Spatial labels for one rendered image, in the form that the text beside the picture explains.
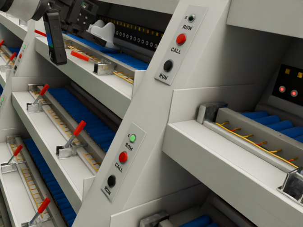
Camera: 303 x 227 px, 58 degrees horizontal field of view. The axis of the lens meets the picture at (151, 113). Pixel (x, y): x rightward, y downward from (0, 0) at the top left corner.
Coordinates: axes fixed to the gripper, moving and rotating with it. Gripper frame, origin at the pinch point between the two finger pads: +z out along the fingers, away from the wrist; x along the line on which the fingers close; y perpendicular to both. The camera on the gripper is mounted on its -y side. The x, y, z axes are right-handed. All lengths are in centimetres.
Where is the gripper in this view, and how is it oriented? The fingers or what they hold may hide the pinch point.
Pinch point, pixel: (110, 47)
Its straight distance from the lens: 72.7
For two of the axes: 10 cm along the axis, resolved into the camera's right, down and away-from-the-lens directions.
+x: -5.8, -3.7, 7.2
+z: 7.1, 2.2, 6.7
